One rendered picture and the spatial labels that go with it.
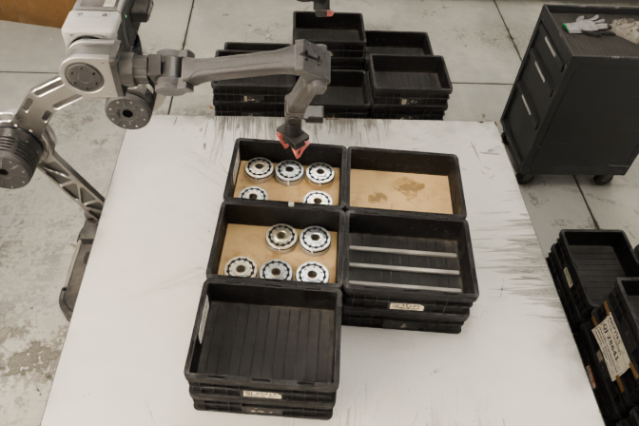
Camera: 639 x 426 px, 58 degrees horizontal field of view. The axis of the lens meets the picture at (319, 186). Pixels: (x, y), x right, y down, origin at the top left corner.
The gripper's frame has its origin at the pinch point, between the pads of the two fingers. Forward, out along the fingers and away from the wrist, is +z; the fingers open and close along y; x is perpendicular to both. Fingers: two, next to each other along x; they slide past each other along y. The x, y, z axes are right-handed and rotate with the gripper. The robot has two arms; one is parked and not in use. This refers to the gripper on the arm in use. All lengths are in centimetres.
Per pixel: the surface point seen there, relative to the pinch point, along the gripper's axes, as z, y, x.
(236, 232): 11.1, -8.6, 31.6
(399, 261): 11, -52, -1
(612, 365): 57, -119, -57
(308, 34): 49, 102, -101
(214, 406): 20, -47, 69
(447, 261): 11, -62, -13
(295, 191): 11.6, -7.3, 4.7
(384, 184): 11.8, -25.5, -22.3
